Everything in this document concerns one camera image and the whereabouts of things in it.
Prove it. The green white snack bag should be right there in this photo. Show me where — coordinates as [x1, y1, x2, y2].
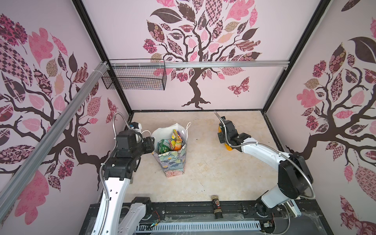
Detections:
[158, 139, 171, 154]

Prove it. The black wire basket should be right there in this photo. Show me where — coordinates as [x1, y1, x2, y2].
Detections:
[102, 59, 167, 91]

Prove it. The white slotted cable duct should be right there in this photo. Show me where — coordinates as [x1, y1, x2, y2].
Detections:
[135, 221, 261, 234]

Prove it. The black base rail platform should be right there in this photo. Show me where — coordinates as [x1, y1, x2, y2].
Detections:
[79, 199, 334, 235]

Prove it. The aluminium rail back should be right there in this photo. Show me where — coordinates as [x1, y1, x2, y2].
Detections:
[110, 60, 290, 69]

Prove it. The yellow orange snack bag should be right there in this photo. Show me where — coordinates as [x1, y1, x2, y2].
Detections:
[218, 125, 233, 151]

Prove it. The orange snack bag with label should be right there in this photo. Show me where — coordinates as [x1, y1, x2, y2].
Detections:
[170, 129, 184, 151]

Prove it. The floral paper bag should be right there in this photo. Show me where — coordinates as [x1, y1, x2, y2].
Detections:
[151, 122, 192, 178]

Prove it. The aluminium rail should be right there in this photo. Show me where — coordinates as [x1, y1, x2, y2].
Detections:
[110, 60, 290, 69]
[1, 61, 108, 219]

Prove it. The small brown black bottle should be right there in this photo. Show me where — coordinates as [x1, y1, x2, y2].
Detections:
[211, 195, 223, 219]

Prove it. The aluminium rail left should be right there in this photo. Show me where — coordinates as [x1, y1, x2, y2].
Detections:
[1, 61, 108, 219]

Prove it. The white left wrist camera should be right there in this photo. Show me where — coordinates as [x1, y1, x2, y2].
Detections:
[129, 122, 142, 133]

